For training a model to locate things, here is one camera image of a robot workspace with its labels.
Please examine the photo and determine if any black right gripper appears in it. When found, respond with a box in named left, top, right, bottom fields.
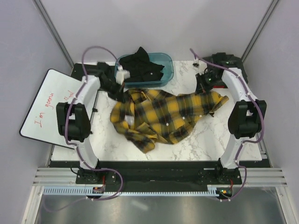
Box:
left=195, top=70, right=222, bottom=95

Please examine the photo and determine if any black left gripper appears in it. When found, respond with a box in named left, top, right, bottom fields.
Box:
left=99, top=80, right=125, bottom=104

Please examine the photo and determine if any yellow plaid long sleeve shirt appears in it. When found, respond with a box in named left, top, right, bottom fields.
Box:
left=110, top=88, right=229, bottom=153

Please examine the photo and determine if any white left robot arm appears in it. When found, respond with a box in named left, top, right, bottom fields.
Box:
left=56, top=62, right=130, bottom=183

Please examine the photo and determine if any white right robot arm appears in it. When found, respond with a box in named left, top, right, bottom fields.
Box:
left=193, top=53, right=267, bottom=184

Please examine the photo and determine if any folded dark striped shirt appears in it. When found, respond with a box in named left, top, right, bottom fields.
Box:
left=203, top=52, right=248, bottom=88

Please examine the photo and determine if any black mat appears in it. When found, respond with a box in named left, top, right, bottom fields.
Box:
left=71, top=62, right=116, bottom=91

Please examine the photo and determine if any black shirt in bin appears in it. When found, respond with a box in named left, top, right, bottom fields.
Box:
left=119, top=47, right=164, bottom=83

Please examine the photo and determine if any teal plastic bin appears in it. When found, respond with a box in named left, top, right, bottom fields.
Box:
left=118, top=47, right=174, bottom=88

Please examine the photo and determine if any white dry-erase board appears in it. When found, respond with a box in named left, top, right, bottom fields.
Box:
left=19, top=68, right=99, bottom=150

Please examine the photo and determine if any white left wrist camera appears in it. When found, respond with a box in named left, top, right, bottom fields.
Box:
left=115, top=65, right=130, bottom=85

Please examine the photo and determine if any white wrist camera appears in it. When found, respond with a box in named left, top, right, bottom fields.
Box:
left=192, top=61, right=207, bottom=75
left=115, top=65, right=130, bottom=85

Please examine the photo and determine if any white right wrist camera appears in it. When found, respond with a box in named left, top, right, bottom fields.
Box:
left=192, top=61, right=207, bottom=75

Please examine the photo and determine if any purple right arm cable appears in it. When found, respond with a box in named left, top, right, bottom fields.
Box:
left=190, top=48, right=266, bottom=203

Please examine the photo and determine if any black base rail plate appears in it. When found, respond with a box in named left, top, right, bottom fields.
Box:
left=49, top=160, right=243, bottom=192

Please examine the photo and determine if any aluminium frame rail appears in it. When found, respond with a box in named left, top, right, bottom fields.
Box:
left=34, top=168, right=287, bottom=187

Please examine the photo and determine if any light blue cable duct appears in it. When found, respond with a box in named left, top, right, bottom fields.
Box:
left=43, top=186, right=220, bottom=196

